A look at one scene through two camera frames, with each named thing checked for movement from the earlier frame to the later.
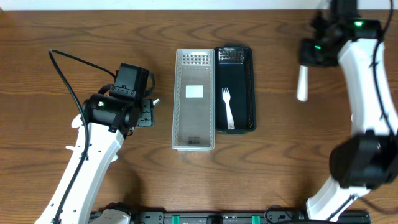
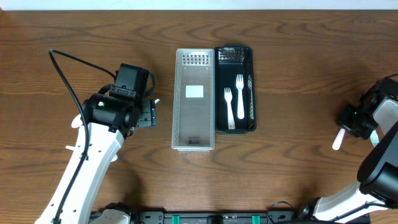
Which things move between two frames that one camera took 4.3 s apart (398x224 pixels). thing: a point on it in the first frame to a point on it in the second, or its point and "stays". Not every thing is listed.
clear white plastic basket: (193, 115) stays
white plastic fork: (303, 83) to (240, 84)
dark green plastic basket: (234, 70) stays
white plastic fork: (226, 98) stays
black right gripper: (311, 53) to (347, 120)
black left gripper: (146, 112) stays
